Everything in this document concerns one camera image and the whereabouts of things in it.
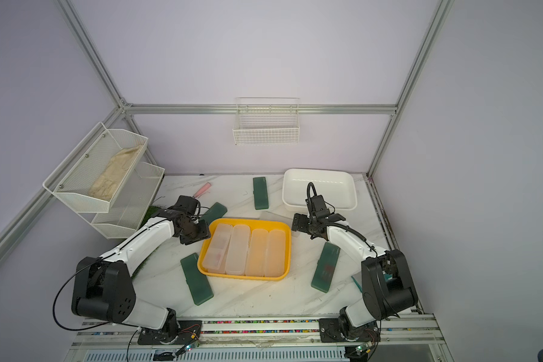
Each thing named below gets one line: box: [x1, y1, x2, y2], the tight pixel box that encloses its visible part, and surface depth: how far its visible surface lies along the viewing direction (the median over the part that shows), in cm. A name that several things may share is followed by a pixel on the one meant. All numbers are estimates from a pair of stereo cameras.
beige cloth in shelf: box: [88, 144, 144, 202], surface depth 81 cm
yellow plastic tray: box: [197, 217, 292, 282], surface depth 90 cm
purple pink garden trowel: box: [192, 181, 212, 199], surface depth 114 cm
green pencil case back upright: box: [252, 176, 269, 210], surface depth 114 cm
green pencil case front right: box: [310, 241, 341, 294], surface depth 88 cm
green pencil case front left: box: [180, 252, 214, 306], surface depth 84 cm
